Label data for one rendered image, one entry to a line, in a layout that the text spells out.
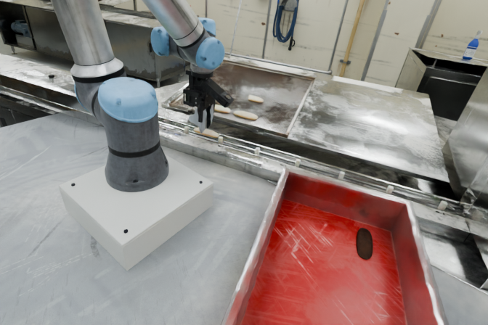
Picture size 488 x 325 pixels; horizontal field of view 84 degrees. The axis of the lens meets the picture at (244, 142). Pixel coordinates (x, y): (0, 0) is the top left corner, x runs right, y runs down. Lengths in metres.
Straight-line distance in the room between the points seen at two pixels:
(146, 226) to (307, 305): 0.35
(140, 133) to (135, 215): 0.17
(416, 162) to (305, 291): 0.61
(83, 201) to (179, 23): 0.44
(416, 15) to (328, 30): 1.11
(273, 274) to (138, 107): 0.45
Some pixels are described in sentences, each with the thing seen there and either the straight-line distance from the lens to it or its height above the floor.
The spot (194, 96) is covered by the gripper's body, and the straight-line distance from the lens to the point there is 0.90.
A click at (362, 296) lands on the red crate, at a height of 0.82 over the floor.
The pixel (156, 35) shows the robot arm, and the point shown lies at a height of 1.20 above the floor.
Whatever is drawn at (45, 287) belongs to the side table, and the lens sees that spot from 0.68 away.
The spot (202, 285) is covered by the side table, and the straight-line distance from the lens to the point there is 0.61.
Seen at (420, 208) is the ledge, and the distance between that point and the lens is 0.90.
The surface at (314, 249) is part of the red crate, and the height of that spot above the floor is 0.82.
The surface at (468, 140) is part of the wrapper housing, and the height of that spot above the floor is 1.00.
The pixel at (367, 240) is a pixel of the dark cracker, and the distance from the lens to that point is 0.76.
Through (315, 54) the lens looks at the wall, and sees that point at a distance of 4.56.
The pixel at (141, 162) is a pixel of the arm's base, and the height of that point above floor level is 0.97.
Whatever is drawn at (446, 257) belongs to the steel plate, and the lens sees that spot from 0.86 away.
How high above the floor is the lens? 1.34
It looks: 30 degrees down
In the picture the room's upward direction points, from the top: 6 degrees clockwise
